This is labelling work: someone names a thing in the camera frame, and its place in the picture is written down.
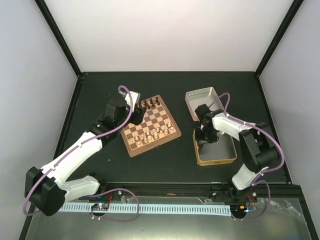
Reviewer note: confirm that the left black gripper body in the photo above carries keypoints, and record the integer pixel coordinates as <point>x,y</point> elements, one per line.
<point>137,120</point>

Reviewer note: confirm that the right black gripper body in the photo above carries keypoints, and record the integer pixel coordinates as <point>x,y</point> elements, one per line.
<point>206,135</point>

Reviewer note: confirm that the gold metal tin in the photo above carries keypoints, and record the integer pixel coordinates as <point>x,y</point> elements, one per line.
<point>218,153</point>

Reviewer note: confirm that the light knight piece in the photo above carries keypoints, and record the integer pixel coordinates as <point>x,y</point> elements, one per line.
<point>139,143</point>

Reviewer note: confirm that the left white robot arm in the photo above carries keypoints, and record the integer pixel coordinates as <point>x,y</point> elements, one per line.
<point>48,188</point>

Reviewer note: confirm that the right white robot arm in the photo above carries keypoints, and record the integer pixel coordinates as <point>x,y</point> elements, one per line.
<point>260,152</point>

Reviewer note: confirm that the wooden chess board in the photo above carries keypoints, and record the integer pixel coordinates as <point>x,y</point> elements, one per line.
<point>154,118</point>

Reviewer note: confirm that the right small circuit board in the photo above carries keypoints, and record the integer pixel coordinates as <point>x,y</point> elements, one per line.
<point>242,209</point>

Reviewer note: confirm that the small circuit board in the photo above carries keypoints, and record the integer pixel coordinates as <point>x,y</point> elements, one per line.
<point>100,206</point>
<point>242,209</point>

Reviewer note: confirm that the left small circuit board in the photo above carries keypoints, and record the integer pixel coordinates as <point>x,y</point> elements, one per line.
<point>100,206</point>

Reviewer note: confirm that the light blue cable duct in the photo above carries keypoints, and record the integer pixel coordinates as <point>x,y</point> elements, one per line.
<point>165,209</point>

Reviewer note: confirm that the black mounting rail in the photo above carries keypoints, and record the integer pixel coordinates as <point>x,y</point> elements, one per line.
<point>218,192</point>

